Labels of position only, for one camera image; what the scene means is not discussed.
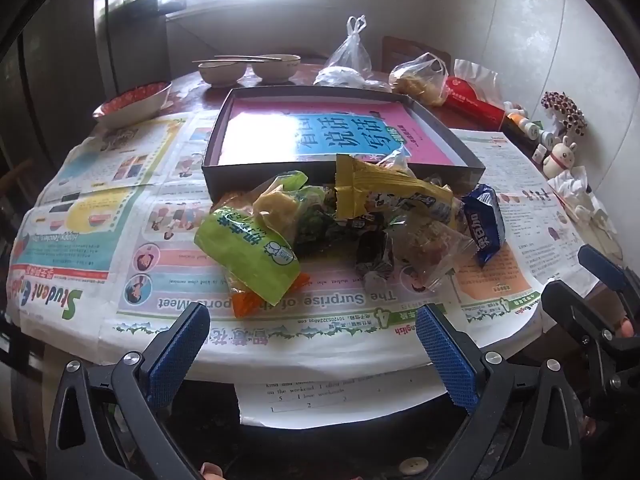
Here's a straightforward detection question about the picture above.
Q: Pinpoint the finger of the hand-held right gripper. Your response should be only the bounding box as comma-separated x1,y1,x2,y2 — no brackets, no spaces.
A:
541,280,619,349
578,245,640,311

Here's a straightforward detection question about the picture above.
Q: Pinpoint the wooden chair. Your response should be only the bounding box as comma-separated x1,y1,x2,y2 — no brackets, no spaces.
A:
382,36,453,76

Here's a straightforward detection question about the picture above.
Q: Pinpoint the newspaper sheet with cartoon figures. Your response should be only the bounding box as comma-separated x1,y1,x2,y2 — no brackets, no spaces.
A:
450,127,601,291

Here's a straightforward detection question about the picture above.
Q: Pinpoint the dark refrigerator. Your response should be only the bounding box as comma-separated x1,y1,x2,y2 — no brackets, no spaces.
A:
0,0,168,171

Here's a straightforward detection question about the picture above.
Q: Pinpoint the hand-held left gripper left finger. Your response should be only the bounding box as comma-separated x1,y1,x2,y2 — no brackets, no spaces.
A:
47,302,211,480

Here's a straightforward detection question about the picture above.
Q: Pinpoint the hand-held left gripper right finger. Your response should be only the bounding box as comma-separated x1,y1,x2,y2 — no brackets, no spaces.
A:
416,304,583,480

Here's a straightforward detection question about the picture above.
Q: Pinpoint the pink and blue workbook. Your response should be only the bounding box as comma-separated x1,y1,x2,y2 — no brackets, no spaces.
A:
217,97,457,168

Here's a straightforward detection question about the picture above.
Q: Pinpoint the yellow snack packet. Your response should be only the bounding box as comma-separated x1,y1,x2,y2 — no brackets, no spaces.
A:
334,154,456,222

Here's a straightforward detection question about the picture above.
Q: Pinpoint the lime green snack packet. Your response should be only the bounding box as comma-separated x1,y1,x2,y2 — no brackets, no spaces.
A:
194,204,302,306

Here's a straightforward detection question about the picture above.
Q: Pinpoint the orange medicine bottle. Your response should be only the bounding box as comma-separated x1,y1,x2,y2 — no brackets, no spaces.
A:
506,111,538,141

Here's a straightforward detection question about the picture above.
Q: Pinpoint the red tissue pack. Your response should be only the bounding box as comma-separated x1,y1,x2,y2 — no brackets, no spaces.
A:
445,59,506,128

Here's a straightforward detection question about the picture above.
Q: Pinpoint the dark cardboard box tray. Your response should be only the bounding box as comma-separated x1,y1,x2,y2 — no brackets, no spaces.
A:
202,86,486,202

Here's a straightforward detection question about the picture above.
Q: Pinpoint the tall tied clear plastic bag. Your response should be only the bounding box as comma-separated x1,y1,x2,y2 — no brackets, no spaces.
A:
325,16,373,78

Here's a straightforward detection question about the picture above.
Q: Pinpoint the clear packet with red label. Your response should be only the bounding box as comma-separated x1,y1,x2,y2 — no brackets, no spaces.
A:
390,217,478,293

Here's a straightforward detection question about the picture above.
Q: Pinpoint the white worksheet paper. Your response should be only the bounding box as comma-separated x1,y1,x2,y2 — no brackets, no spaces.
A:
235,370,451,428

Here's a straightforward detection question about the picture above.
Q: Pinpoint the white bowl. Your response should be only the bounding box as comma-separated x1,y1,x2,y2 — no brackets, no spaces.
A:
251,55,302,84
199,61,247,87

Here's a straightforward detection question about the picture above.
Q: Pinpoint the white rabbit figurine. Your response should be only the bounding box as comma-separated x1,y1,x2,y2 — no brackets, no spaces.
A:
542,136,578,178

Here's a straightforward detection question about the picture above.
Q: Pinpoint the newspaper sheet with orange block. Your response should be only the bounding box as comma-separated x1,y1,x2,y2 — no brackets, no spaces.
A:
100,185,546,383

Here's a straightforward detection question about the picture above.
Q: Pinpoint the plastic bag of yellow food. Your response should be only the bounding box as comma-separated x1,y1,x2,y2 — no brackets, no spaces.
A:
389,52,449,107

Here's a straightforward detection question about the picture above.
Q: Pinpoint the orange rice cracker packet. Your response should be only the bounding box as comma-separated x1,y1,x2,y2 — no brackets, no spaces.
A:
231,287,268,319

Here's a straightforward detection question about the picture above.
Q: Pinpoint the red patterned bowl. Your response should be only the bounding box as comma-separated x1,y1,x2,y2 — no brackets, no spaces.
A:
92,81,172,128

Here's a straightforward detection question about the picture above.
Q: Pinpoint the dark green snack packet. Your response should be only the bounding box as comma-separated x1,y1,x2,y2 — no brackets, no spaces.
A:
292,187,346,258

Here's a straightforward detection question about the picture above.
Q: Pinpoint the beaded tree ornament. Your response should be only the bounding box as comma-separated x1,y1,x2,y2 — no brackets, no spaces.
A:
541,91,587,136

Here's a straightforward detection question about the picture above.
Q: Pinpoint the crumpled white tissue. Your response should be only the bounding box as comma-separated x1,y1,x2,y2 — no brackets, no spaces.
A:
547,166,593,202

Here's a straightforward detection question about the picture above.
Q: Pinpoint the blue cookie packet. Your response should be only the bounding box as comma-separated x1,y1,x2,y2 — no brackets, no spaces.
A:
461,184,507,268

